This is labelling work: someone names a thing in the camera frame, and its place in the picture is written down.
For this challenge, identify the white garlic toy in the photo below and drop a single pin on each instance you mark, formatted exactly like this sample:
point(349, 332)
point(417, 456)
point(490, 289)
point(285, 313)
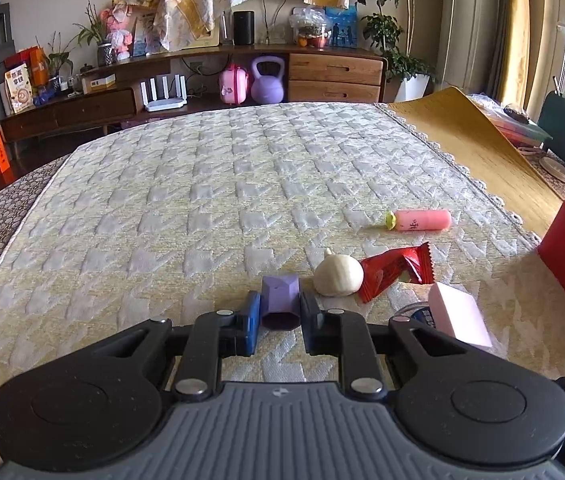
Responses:
point(338, 275)

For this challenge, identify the yellow white carton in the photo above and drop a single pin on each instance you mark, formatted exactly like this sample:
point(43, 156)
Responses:
point(99, 83)

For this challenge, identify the plastic bag of fruit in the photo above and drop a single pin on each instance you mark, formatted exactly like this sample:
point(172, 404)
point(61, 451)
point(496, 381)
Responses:
point(308, 30)

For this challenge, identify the white round coaster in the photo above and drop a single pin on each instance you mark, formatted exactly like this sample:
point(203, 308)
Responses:
point(556, 170)

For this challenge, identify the white router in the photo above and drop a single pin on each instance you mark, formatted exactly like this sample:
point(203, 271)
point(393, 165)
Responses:
point(165, 100)

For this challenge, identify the pink tube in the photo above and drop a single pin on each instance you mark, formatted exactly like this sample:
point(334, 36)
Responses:
point(422, 220)

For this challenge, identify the green potted plant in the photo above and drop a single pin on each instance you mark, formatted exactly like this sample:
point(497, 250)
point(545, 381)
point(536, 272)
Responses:
point(96, 35)

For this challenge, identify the yellow wood-grain mat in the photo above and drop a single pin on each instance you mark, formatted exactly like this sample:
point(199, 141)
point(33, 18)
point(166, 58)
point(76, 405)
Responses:
point(472, 145)

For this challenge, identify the tall potted tree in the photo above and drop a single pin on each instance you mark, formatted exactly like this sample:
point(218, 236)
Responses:
point(387, 25)

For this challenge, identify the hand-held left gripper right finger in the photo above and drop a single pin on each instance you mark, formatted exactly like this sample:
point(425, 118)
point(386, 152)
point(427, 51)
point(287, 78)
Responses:
point(310, 325)

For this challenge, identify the yellow curtain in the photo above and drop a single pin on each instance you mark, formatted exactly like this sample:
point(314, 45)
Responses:
point(520, 25)

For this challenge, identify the beige woven table mat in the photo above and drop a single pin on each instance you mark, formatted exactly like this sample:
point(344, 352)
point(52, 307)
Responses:
point(187, 200)

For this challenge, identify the pink box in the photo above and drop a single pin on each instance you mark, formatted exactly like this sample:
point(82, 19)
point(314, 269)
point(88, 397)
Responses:
point(457, 315)

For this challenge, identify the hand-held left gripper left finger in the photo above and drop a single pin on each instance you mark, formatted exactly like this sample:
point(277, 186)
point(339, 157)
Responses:
point(250, 325)

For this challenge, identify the purple hexagonal toy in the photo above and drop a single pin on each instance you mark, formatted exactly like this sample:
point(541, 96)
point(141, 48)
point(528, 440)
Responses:
point(280, 300)

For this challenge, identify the pink plush doll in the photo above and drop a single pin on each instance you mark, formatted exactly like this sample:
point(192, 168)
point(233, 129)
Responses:
point(116, 30)

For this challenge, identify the white standing air conditioner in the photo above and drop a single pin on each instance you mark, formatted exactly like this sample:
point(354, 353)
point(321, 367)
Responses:
point(467, 25)

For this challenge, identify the purple kettlebell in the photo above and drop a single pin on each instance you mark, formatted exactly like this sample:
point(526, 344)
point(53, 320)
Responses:
point(267, 85)

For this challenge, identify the black speaker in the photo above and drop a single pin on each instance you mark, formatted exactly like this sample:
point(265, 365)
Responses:
point(244, 27)

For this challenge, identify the white snack box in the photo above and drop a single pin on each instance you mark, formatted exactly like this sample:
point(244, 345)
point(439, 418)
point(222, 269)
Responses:
point(19, 90)

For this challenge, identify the stack of plastic folders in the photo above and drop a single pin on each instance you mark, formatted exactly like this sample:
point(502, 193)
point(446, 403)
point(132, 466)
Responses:
point(512, 122)

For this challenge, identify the red snack packet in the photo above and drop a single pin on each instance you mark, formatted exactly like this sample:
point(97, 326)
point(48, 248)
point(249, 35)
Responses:
point(392, 272)

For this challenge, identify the pink toy suitcase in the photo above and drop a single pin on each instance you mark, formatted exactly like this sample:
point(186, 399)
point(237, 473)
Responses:
point(234, 87)

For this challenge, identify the small potted plant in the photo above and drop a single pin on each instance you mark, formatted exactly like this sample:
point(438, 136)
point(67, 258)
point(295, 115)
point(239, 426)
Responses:
point(57, 65)

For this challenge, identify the wooden TV cabinet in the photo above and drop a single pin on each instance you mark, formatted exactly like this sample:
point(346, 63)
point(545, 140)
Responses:
point(332, 75)

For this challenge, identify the orange packet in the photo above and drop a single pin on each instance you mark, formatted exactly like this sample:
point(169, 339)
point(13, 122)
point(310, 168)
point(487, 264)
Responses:
point(35, 67)

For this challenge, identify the dark blue small gadget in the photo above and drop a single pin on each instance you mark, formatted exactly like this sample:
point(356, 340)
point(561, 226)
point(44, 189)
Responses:
point(415, 316)

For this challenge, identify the blue picture box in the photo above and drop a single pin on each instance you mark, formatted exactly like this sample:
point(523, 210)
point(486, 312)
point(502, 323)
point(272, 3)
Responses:
point(341, 27)

